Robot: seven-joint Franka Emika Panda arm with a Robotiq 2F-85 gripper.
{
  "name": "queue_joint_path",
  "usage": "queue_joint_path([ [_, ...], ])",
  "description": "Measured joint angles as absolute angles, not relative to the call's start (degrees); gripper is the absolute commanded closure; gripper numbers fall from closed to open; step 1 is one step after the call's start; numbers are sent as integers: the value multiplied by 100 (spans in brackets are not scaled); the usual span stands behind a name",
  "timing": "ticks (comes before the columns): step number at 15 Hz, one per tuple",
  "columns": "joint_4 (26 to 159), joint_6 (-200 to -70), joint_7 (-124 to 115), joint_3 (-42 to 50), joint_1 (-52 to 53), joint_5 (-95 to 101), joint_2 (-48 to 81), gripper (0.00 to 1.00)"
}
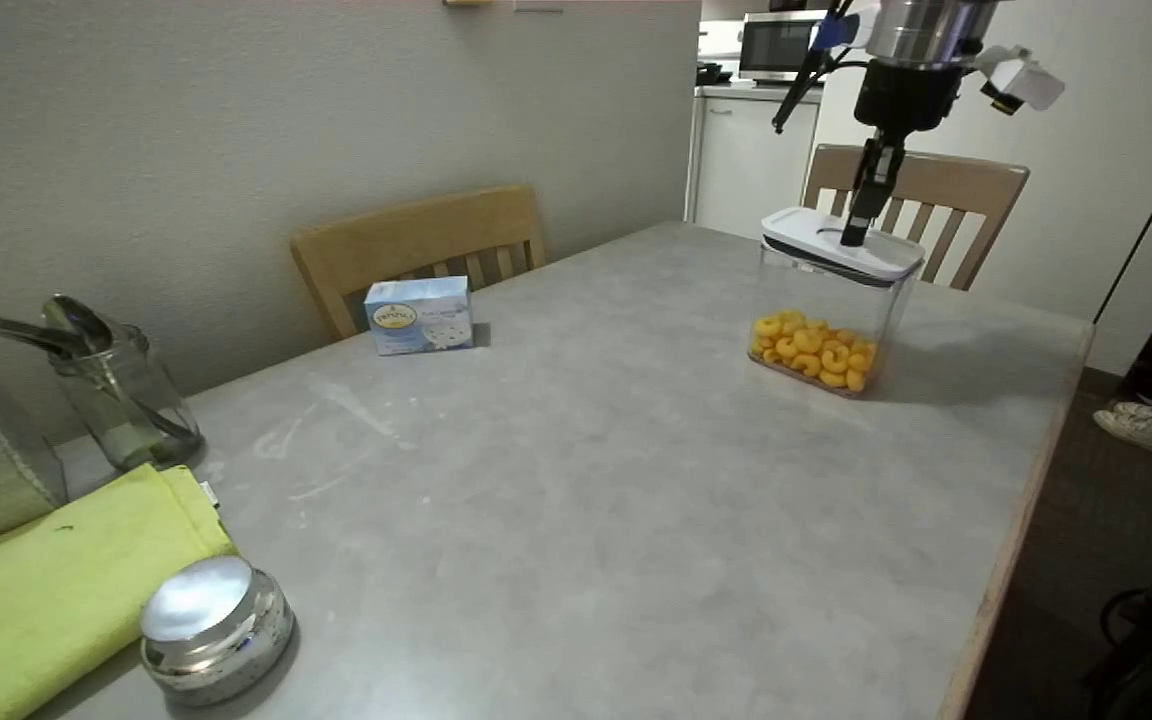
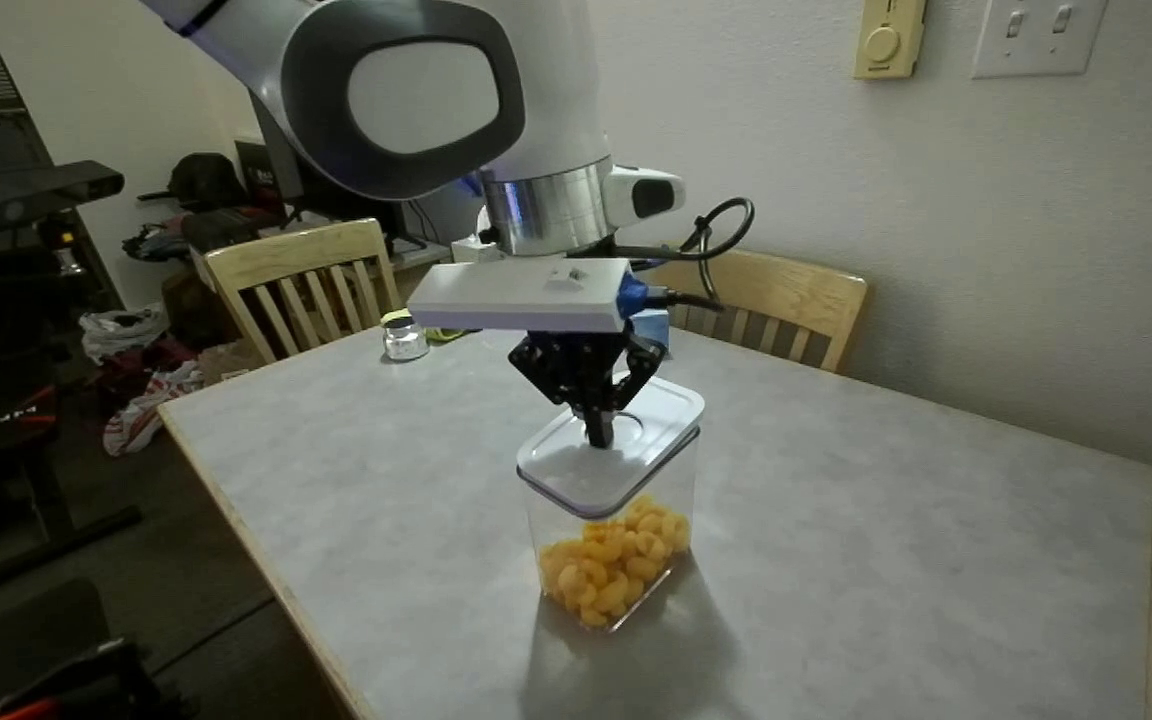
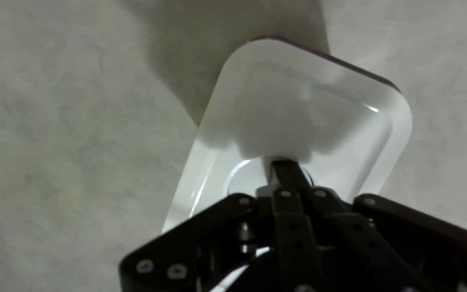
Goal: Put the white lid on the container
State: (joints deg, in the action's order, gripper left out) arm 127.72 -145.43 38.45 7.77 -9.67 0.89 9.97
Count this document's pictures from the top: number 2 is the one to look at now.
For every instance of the white light switch plate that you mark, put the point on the white light switch plate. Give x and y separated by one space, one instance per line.
1037 36

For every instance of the black stand frame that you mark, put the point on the black stand frame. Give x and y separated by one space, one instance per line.
42 492

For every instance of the white container lid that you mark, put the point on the white container lid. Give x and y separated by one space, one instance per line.
603 474

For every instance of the wooden chair with solid backrest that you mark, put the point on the wooden chair with solid backrest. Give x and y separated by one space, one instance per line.
779 297

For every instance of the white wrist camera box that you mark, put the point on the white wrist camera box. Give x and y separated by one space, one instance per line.
522 295

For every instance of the dark bag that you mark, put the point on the dark bag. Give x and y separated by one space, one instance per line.
201 180

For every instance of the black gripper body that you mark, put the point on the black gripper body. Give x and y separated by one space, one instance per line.
583 361

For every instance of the clear plastic container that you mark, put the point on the clear plastic container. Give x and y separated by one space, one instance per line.
683 486

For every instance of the black camera on stand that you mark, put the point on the black camera on stand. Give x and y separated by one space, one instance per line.
30 191

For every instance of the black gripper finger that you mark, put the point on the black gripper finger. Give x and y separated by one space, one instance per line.
638 381
538 367

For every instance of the black and red bag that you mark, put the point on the black and red bag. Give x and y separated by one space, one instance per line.
80 684

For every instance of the clothes pile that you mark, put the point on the clothes pile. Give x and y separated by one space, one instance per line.
151 381

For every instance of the wooden chair with slatted backrest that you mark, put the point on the wooden chair with slatted backrest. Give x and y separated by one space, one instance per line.
299 255

